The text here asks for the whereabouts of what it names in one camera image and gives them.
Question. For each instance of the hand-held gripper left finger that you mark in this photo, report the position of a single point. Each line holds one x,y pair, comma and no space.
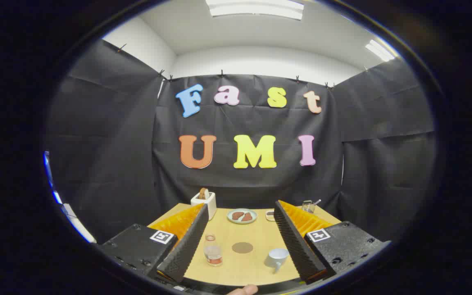
189,241

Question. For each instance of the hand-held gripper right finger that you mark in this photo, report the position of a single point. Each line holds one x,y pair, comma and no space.
295,241

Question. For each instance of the pale blue cup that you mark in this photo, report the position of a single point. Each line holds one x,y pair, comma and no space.
277,256

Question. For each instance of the clear plastic juice bottle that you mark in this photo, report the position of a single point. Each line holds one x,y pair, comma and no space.
213,252

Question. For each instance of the round brown coaster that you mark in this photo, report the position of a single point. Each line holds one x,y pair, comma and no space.
242,247

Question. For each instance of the small divided white dish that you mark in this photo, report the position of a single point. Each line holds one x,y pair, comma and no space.
270,215

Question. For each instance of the clear glass tumbler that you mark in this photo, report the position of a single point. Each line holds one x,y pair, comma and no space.
307,207

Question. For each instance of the white toaster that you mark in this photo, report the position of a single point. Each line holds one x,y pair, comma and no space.
204,205

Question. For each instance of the metal spoon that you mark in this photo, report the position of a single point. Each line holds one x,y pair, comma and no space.
317,201

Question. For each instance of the pale green plate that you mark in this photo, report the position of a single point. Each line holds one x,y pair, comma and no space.
230,216

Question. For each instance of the bread slice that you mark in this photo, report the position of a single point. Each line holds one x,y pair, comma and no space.
203,194

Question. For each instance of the brown meat piece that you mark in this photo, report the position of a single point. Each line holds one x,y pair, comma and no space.
237,215
247,217

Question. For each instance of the wooden table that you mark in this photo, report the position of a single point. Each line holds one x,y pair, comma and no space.
244,270

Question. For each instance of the small ceiling light panel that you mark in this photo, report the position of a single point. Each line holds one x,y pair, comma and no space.
379,50

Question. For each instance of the large ceiling light panel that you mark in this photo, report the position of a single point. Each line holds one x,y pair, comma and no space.
256,8

